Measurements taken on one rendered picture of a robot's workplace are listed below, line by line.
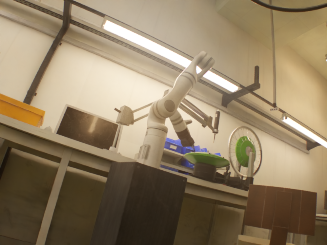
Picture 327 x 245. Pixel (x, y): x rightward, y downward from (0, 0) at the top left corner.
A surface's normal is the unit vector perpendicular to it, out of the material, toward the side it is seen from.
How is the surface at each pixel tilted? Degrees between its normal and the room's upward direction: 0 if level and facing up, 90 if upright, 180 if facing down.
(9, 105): 94
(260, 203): 90
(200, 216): 90
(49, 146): 90
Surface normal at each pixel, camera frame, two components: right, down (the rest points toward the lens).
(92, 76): 0.42, -0.22
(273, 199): -0.43, -0.40
